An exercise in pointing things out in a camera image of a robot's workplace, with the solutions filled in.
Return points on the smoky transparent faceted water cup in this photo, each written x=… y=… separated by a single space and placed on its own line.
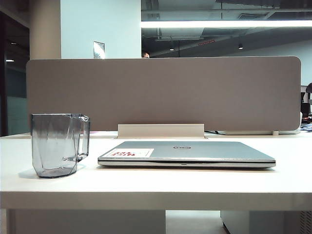
x=53 y=146

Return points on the red and white laptop sticker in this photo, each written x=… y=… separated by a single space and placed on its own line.
x=131 y=153

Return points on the silver Dell laptop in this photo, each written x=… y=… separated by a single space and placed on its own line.
x=207 y=152

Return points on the beige felt desk divider panel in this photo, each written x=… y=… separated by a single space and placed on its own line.
x=163 y=92

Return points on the background person head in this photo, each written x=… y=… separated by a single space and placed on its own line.
x=145 y=54

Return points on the round ceiling downlight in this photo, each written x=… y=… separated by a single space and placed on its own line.
x=240 y=46

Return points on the long ceiling light strip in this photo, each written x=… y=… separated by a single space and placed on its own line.
x=219 y=23

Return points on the small wall poster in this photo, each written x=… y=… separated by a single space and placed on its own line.
x=98 y=50

